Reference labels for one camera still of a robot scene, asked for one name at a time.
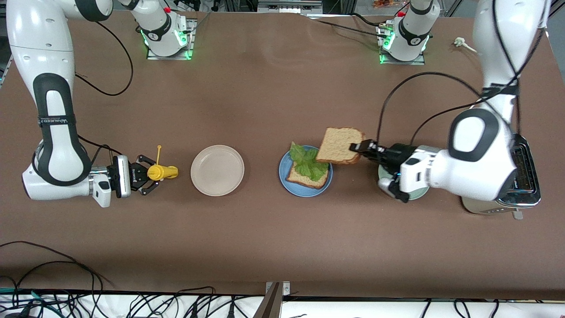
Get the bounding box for yellow mustard squeeze bottle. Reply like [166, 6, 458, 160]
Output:
[147, 145, 179, 181]

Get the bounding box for brown toast bread slice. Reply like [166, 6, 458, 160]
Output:
[286, 159, 330, 189]
[316, 127, 366, 165]

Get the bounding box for green lettuce leaf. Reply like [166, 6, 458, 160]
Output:
[289, 141, 329, 182]

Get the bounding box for mint green round plate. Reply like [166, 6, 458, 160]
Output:
[378, 163, 431, 201]

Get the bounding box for beige round plate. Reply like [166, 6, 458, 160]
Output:
[190, 145, 245, 197]

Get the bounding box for blue round plate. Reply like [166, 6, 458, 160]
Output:
[279, 145, 333, 198]

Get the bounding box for beige and chrome toaster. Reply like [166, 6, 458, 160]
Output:
[459, 132, 542, 220]

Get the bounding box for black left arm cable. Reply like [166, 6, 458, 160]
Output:
[376, 0, 546, 146]

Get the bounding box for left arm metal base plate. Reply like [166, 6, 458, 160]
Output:
[379, 24, 426, 66]

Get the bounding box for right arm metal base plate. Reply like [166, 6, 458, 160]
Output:
[146, 19, 195, 61]

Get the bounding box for black cable on table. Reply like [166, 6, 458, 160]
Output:
[305, 15, 390, 40]

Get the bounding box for white toaster power cable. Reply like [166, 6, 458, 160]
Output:
[454, 37, 478, 53]

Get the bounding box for aluminium frame bar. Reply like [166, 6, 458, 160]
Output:
[257, 0, 323, 14]

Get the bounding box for tangled black cables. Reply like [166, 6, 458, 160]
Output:
[0, 241, 265, 318]

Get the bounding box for metal table edge bracket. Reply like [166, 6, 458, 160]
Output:
[253, 281, 291, 318]

